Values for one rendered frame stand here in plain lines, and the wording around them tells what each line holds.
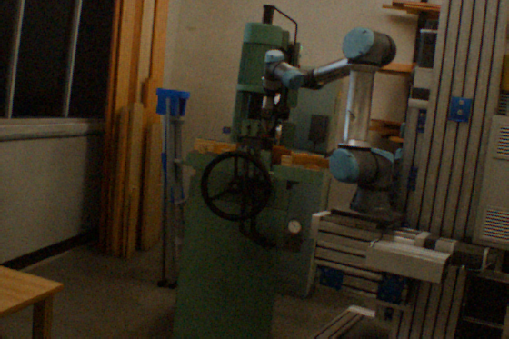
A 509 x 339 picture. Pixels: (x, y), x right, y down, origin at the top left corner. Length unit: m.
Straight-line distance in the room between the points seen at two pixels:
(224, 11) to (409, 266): 3.68
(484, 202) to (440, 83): 0.47
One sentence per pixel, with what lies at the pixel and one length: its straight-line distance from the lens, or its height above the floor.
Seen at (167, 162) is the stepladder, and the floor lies 0.74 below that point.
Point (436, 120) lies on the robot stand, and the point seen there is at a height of 1.18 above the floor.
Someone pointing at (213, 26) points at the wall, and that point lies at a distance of 5.32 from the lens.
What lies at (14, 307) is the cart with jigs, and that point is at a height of 0.52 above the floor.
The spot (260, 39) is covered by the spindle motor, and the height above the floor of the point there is 1.43.
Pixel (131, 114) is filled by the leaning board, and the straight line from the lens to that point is 4.04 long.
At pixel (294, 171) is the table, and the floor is 0.88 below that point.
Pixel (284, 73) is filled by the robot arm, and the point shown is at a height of 1.28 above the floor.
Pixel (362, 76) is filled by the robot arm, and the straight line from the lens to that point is 2.09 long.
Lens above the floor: 1.17
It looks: 5 degrees down
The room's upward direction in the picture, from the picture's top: 8 degrees clockwise
